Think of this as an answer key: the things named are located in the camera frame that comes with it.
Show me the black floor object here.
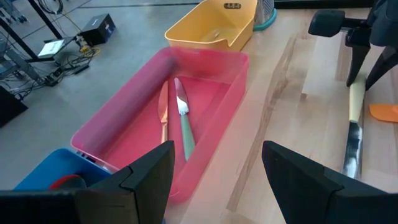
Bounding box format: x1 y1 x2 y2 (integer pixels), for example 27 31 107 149
0 85 29 128

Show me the black neighbouring table frame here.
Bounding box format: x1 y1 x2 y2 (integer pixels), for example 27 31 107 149
0 0 65 63

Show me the black equipment box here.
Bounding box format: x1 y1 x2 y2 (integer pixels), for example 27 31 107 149
78 12 117 47

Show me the yellow floor cable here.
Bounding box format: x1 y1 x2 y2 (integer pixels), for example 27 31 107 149
79 45 102 58

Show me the blue plastic bin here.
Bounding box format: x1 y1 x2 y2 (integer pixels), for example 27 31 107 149
14 147 113 191

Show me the knife with green handle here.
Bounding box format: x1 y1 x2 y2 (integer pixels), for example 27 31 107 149
174 77 197 162

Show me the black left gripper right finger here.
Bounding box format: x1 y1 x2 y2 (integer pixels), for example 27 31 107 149
262 140 398 224

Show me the white flat device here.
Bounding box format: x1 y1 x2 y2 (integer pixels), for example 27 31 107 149
37 38 66 59

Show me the pink plastic bin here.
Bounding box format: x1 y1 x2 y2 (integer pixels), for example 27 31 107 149
70 46 250 205

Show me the yellow plastic bin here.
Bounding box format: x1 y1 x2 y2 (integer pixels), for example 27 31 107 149
164 0 259 52

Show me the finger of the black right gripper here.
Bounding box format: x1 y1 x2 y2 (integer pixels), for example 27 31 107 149
365 46 398 91
346 45 371 88

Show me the steel box grater teal top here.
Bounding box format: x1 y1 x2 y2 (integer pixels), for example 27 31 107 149
252 0 278 32

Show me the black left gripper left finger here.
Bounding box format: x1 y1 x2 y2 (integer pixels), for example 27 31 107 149
0 140 176 224

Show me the rose gold table knife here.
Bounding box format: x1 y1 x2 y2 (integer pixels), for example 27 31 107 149
157 80 170 144

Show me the black power strip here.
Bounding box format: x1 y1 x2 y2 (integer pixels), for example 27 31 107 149
43 66 65 87

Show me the orange spatula clear handle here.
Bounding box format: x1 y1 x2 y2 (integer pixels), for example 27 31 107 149
368 103 398 123

